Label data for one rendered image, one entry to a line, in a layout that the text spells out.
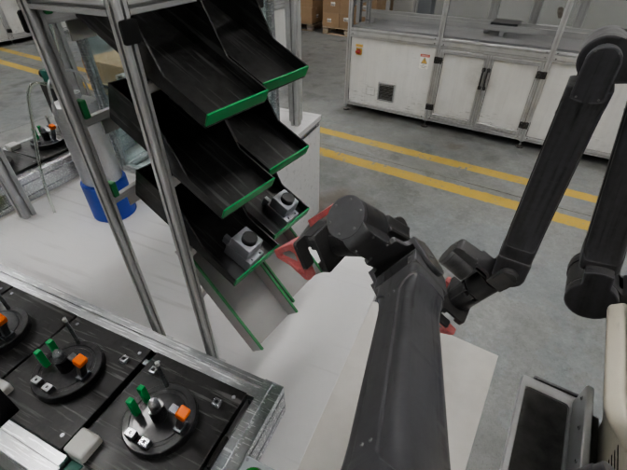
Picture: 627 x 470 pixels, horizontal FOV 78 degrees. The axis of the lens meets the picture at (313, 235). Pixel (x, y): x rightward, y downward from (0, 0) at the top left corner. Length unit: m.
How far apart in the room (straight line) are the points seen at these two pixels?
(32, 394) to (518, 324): 2.20
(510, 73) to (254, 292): 3.73
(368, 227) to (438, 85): 4.07
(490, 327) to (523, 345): 0.18
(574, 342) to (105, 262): 2.27
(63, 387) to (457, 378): 0.88
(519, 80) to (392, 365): 4.10
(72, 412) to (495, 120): 4.17
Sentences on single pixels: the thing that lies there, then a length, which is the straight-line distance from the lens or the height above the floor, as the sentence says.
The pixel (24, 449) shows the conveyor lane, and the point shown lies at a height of 0.95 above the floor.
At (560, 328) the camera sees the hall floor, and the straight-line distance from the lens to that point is 2.58.
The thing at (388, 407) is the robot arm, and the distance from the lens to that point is 0.27.
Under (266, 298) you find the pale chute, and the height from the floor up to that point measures 1.04.
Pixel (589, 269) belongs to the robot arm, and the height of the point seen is 1.29.
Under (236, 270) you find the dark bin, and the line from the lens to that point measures 0.78.
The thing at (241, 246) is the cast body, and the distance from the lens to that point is 0.74.
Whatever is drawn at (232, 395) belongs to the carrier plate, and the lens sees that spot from 0.88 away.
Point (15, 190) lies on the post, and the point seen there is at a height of 0.98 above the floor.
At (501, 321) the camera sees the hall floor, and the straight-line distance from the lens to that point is 2.46.
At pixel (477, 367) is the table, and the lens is 1.11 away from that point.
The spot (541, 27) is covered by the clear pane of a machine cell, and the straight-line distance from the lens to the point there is 4.23.
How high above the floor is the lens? 1.73
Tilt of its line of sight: 38 degrees down
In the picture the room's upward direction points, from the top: straight up
